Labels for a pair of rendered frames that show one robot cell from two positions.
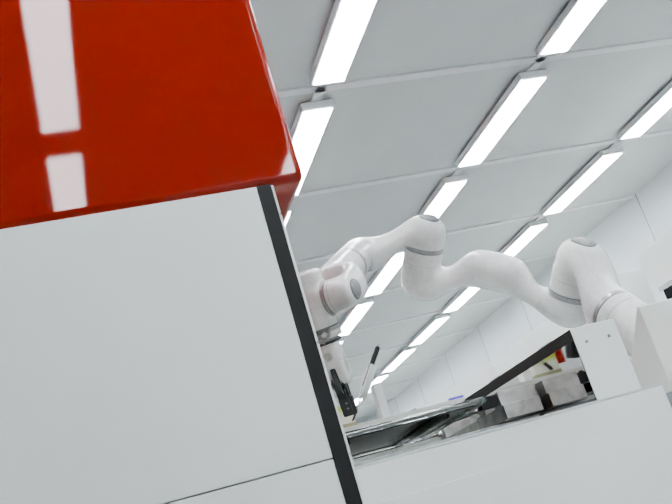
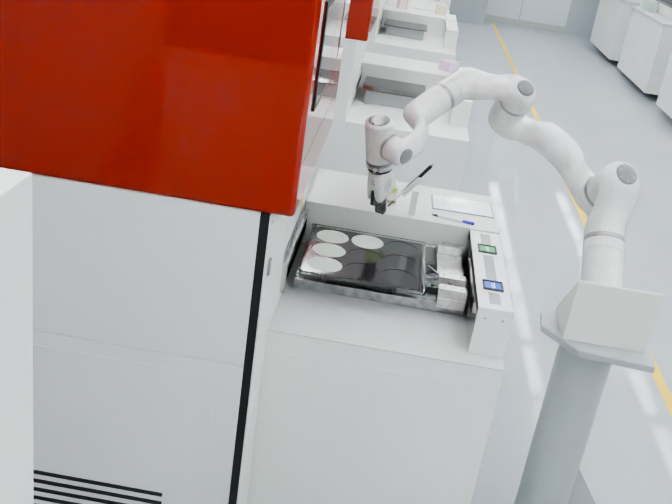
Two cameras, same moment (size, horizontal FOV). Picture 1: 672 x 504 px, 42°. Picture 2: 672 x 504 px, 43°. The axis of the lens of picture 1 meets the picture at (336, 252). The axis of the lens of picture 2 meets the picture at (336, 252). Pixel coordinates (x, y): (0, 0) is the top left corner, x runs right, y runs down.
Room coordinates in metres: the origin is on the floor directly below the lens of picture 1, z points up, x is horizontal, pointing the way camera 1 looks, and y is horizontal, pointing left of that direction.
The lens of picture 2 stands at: (-0.41, -0.71, 1.92)
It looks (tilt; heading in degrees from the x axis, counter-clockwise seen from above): 24 degrees down; 21
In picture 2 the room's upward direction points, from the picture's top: 9 degrees clockwise
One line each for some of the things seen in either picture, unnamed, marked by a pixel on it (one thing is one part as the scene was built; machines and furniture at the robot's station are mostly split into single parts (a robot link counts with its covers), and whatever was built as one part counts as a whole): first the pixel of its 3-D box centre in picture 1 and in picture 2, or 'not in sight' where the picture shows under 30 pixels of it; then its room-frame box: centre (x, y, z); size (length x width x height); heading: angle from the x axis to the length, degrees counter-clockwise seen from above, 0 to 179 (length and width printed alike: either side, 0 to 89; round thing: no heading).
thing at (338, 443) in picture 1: (262, 385); (285, 230); (1.57, 0.20, 1.02); 0.81 x 0.03 x 0.40; 19
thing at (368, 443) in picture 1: (370, 441); (364, 256); (1.82, 0.05, 0.90); 0.34 x 0.34 x 0.01; 19
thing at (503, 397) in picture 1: (513, 395); (452, 292); (1.77, -0.25, 0.89); 0.08 x 0.03 x 0.03; 109
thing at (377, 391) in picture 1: (371, 393); (409, 194); (2.09, 0.02, 1.03); 0.06 x 0.04 x 0.13; 109
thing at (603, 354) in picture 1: (541, 395); (484, 288); (1.87, -0.32, 0.89); 0.55 x 0.09 x 0.14; 19
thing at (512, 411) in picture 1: (488, 426); (449, 278); (1.92, -0.20, 0.87); 0.36 x 0.08 x 0.03; 19
